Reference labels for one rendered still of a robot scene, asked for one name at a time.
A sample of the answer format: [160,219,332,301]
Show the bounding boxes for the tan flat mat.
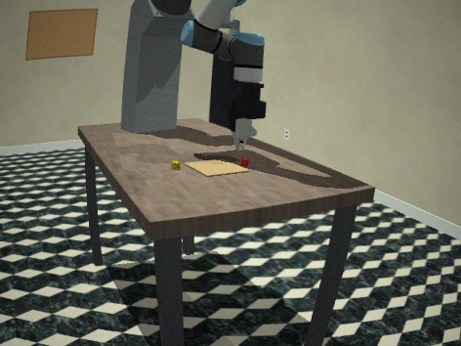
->
[185,159,250,177]

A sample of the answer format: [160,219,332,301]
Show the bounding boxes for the yellow die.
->
[172,161,181,170]

